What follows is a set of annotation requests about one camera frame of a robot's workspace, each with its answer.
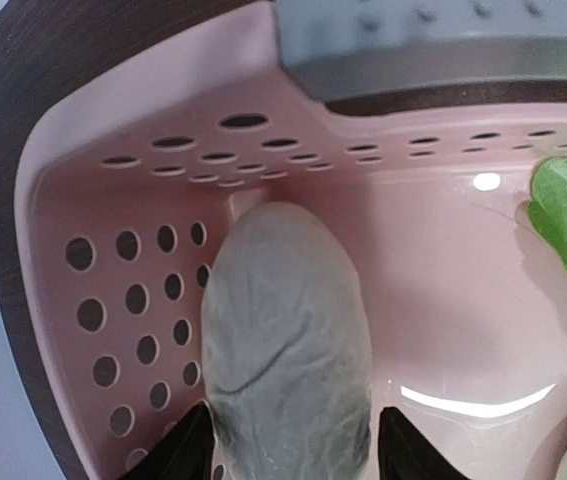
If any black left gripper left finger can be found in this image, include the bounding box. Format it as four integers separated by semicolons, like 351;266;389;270
121;402;213;480

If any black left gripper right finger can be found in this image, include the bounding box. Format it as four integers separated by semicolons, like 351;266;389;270
377;407;467;480

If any pink plastic basket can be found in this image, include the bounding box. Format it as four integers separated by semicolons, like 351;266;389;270
14;1;567;479

